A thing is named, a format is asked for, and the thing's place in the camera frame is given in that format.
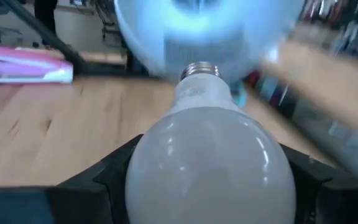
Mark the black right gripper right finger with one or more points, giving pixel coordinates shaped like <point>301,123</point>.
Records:
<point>337,199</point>

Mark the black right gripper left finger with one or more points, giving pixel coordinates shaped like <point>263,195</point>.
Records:
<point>57,205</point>

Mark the black gooseneck desk lamp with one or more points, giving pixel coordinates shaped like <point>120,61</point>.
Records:
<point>204,40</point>

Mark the teal plastic box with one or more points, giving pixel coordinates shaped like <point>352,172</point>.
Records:
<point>239,95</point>

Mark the pink and white stapler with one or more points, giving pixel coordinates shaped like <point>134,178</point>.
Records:
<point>26,65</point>

